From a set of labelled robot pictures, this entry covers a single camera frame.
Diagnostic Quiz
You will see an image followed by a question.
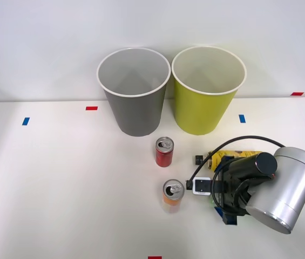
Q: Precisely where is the yellow bottle with black cap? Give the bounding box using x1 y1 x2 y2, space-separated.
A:
195 149 262 173

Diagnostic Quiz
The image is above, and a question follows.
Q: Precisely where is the orange drink can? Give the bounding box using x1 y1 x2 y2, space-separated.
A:
162 179 186 215

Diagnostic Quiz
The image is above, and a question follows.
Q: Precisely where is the grey plastic waste bin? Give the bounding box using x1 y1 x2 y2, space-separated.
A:
96 47 172 137

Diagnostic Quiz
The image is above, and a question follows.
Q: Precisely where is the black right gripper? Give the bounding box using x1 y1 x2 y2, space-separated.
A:
213 155 253 226

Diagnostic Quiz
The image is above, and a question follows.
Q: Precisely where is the yellow-green plastic waste bin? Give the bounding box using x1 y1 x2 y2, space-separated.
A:
171 45 248 136

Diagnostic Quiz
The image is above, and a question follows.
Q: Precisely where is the red drink can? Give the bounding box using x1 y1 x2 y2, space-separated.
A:
155 137 175 168

